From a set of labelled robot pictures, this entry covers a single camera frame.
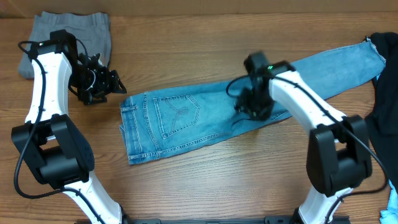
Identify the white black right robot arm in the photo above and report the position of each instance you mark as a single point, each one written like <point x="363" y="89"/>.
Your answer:
<point x="335" y="163"/>

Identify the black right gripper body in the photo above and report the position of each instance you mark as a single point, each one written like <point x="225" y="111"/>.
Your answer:
<point x="253" y="107"/>

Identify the folded grey shorts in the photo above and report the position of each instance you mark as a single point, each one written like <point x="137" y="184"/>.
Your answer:
<point x="93" y="30"/>

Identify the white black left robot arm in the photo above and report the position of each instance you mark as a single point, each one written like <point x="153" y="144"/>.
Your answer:
<point x="53" y="148"/>

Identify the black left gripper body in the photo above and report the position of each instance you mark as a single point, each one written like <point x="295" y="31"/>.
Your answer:
<point x="89" y="84"/>

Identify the light blue cloth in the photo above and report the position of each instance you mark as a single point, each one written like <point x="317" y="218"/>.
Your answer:
<point x="390" y="214"/>

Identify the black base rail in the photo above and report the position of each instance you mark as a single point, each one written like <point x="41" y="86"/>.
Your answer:
<point x="211" y="221"/>

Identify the blue denim jeans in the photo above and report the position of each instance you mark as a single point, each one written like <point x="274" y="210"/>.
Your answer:
<point x="172" y="121"/>

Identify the black garment pile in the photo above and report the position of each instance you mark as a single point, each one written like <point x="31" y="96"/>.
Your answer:
<point x="382" y="121"/>

